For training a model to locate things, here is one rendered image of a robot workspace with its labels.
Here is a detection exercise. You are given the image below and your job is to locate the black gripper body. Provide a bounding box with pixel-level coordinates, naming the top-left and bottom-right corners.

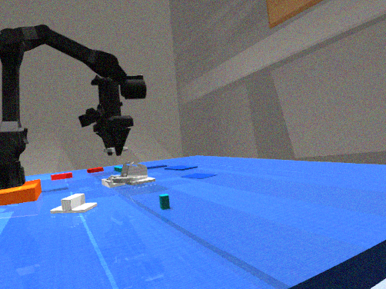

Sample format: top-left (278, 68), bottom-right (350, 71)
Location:
top-left (93, 98), bottom-right (134, 132)

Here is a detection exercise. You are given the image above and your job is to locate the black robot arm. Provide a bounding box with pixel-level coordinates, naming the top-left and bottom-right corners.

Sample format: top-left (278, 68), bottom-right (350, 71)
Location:
top-left (0, 25), bottom-right (147, 190)

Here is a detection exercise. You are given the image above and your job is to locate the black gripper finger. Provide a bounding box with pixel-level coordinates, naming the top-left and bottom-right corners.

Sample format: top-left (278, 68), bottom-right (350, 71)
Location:
top-left (96, 131), bottom-right (114, 156)
top-left (106, 128), bottom-right (131, 156)

